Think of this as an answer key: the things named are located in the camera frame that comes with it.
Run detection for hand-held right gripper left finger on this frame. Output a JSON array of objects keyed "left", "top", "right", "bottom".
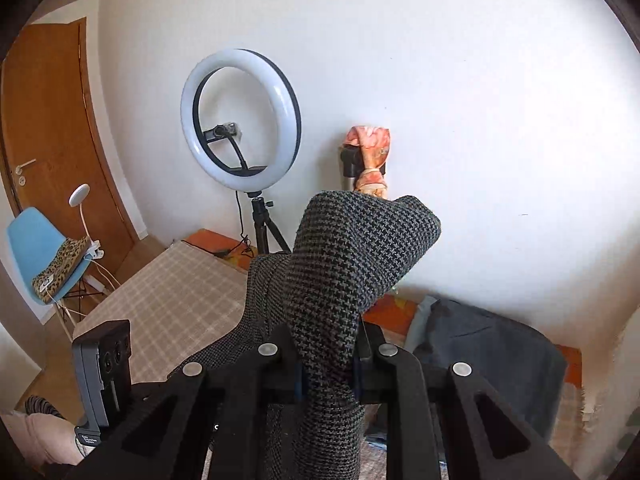
[{"left": 65, "top": 322, "right": 306, "bottom": 480}]

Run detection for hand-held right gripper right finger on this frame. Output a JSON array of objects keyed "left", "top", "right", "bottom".
[{"left": 352, "top": 322, "right": 581, "bottom": 480}]

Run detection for grey houndstooth pants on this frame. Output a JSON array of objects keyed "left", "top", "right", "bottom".
[{"left": 167, "top": 191, "right": 442, "bottom": 480}]

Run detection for person's left forearm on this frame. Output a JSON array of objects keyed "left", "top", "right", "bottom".
[{"left": 0, "top": 394, "right": 88, "bottom": 467}]

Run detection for dark grey folded pants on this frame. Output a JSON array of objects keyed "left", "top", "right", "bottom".
[{"left": 412, "top": 299, "right": 566, "bottom": 441}]

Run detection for orange bed sheet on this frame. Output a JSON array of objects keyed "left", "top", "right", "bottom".
[{"left": 189, "top": 228, "right": 583, "bottom": 390}]

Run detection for light teal folded cloth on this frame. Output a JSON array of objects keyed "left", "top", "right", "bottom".
[{"left": 404, "top": 296, "right": 438, "bottom": 353}]

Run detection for beige checkered blanket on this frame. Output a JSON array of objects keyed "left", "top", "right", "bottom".
[{"left": 72, "top": 240, "right": 586, "bottom": 480}]

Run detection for leopard print cushion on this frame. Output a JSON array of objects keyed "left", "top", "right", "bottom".
[{"left": 31, "top": 237, "right": 91, "bottom": 306}]

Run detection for light blue chair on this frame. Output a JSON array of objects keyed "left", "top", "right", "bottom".
[{"left": 6, "top": 206, "right": 101, "bottom": 341}]

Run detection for black mini tripod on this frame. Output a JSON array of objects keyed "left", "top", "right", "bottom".
[{"left": 247, "top": 191, "right": 292, "bottom": 256}]

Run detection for white gooseneck lamp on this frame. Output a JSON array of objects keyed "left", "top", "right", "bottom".
[{"left": 68, "top": 184, "right": 106, "bottom": 261}]

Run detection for floral scarf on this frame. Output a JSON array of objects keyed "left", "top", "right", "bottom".
[{"left": 345, "top": 125, "right": 391, "bottom": 200}]

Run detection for brown wooden door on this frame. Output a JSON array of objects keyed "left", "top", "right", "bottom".
[{"left": 0, "top": 16, "right": 141, "bottom": 271}]

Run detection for white cable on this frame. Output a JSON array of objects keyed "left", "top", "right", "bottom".
[{"left": 82, "top": 257, "right": 121, "bottom": 321}]

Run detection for black cable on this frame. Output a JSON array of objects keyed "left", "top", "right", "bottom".
[{"left": 215, "top": 192, "right": 251, "bottom": 258}]

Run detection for silver door handle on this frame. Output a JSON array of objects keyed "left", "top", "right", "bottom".
[{"left": 15, "top": 158, "right": 38, "bottom": 187}]

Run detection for white ring light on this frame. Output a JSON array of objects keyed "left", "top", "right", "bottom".
[{"left": 181, "top": 48, "right": 302, "bottom": 193}]

